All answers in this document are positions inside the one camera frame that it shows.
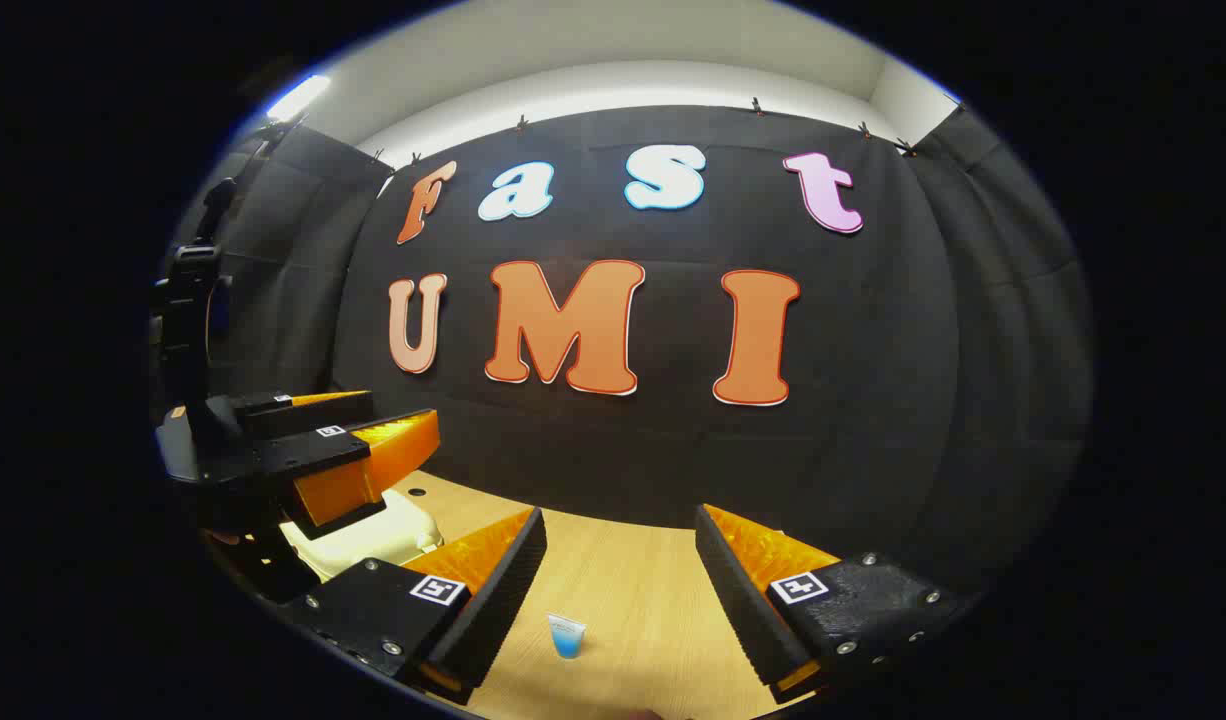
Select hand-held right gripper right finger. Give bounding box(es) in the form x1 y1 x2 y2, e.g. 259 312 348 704
695 503 979 706

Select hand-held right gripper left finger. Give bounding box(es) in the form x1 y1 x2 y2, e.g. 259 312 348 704
278 507 549 706

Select white and blue tube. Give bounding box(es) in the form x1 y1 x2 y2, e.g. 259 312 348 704
547 613 587 660

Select black backdrop cloth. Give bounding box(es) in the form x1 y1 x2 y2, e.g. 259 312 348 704
163 105 1094 591

